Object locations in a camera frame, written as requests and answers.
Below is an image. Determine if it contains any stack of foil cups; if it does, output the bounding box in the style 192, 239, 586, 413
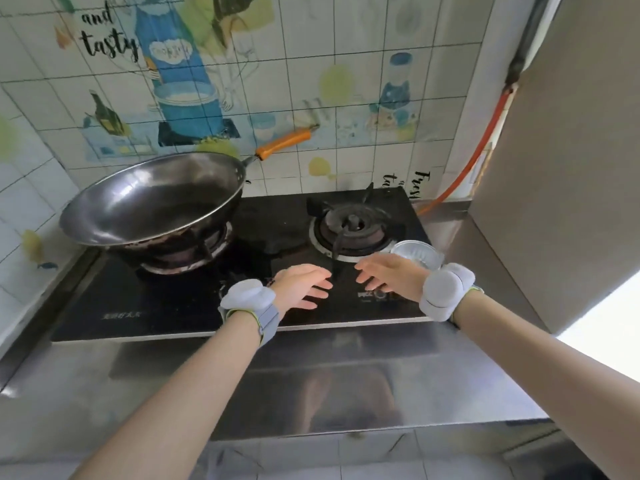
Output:
389, 239, 446, 271

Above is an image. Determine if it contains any person's right hand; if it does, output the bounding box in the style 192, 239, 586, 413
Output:
353, 252, 431, 303

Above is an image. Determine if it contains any person's left forearm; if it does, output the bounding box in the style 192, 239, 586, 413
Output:
69, 312, 263, 480

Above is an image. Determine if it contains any white wrist tracker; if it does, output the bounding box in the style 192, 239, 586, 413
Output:
419, 262, 485, 325
218, 278, 281, 348

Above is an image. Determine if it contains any steel wok with orange handle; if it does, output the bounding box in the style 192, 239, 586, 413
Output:
59, 123, 321, 255

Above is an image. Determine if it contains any beige wooden cabinet panel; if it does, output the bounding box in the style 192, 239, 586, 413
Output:
469, 0, 640, 335

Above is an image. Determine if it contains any dark grey gas pipe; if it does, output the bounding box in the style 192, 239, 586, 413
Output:
505, 0, 556, 88

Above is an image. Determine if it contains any orange gas hose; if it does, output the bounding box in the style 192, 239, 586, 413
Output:
415, 84, 519, 217

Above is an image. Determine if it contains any white right wrist tracker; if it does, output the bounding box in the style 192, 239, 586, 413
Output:
419, 262, 485, 325

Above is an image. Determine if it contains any stove burner under wok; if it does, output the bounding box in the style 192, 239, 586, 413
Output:
137, 222, 235, 275

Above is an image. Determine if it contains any person's left hand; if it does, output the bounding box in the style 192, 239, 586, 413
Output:
269, 263, 335, 315

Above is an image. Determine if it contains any black glass gas stove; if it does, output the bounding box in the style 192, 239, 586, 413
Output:
49, 187, 436, 344

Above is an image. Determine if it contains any white left wrist tracker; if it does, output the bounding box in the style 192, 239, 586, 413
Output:
218, 278, 281, 348

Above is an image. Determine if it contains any person's right forearm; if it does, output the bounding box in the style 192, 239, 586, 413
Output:
452, 289, 640, 480

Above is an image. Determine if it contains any uncovered black stove burner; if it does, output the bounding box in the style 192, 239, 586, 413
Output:
305, 182, 406, 263

